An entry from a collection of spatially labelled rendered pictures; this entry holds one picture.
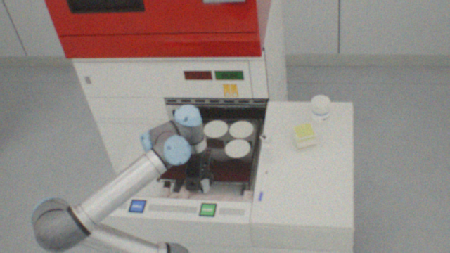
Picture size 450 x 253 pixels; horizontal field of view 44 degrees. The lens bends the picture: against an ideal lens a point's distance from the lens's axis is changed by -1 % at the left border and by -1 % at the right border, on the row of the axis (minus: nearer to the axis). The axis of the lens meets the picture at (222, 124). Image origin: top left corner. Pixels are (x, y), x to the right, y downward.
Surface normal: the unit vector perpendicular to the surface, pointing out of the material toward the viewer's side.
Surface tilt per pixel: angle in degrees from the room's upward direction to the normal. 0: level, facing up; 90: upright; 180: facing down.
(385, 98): 0
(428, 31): 90
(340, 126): 0
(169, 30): 90
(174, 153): 64
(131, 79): 90
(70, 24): 90
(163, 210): 0
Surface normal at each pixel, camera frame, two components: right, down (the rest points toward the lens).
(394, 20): -0.15, 0.69
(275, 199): -0.12, -0.72
